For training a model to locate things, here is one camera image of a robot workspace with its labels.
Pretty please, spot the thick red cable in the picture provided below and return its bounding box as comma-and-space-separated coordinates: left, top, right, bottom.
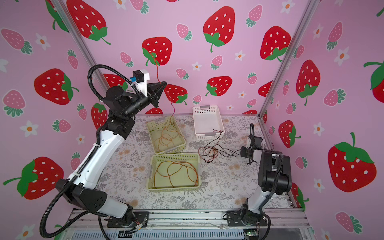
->
161, 161, 199, 187
153, 160, 199, 189

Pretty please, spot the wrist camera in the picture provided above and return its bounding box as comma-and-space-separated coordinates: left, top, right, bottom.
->
246, 137, 264, 150
130, 70, 150, 97

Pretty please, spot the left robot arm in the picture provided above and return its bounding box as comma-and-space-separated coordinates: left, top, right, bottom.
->
39, 65, 167, 239

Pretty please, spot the white plastic basket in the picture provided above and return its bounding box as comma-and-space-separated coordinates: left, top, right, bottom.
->
192, 105, 225, 141

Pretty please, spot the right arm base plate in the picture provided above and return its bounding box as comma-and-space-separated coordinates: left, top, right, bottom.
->
223, 210, 268, 227

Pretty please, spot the orange cable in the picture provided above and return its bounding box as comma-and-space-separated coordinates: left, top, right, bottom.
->
155, 124, 181, 152

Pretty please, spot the red black cable bundle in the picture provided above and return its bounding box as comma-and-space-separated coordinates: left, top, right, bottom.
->
197, 128, 244, 164

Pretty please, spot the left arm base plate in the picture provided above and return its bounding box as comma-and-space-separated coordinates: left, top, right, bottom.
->
107, 211, 150, 229

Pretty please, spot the large green basket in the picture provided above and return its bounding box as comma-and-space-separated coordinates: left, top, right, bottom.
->
146, 153, 201, 192

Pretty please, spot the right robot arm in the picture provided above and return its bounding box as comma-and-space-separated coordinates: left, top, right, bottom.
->
240, 123, 292, 225

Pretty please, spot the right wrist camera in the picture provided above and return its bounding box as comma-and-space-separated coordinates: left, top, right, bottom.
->
246, 137, 264, 150

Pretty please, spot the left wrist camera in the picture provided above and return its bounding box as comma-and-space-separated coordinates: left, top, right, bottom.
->
130, 70, 150, 97

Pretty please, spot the small green basket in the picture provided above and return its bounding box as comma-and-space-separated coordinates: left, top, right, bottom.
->
146, 117, 187, 155

